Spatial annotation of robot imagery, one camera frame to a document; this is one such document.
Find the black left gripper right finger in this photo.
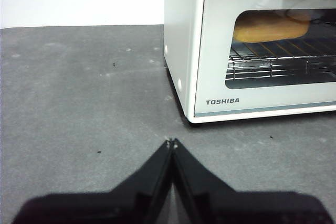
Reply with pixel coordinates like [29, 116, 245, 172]
[172, 137, 333, 224]

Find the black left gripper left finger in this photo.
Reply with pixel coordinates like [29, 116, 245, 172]
[10, 138, 173, 224]

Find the glass oven door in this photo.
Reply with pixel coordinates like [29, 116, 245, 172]
[193, 0, 336, 119]

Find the white Toshiba toaster oven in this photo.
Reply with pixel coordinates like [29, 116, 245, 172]
[163, 0, 336, 125]

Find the metal wire oven rack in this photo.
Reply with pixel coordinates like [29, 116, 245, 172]
[225, 37, 336, 82]

